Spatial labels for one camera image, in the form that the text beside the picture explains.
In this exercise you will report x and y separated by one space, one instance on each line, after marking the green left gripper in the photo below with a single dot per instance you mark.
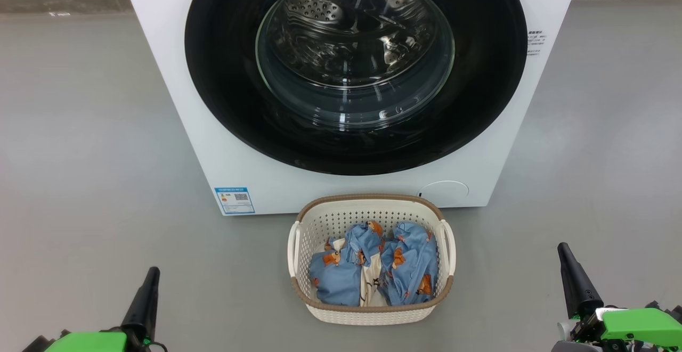
90 342

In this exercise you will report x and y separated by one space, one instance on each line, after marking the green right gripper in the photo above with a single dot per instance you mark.
639 325

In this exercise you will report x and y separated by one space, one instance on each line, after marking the blue bear-print garment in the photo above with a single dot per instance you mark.
410 267

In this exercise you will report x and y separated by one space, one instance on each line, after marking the blue patterned garment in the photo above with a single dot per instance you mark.
335 283

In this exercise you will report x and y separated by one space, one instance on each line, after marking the round black glass washer door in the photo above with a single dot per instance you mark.
224 75

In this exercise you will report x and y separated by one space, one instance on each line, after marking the white front-load washing machine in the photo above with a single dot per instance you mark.
256 181

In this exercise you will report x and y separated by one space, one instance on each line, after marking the stainless steel washing machine drum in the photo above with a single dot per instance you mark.
319 11

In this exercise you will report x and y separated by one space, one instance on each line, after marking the blue energy label sticker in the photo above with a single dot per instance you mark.
234 200

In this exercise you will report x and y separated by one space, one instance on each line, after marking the round white filter cover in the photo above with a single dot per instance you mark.
444 193

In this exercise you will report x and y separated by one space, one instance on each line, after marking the cream perforated laundry basket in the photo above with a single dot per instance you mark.
341 213

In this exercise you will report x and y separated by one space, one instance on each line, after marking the small black text sticker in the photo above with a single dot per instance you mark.
536 43

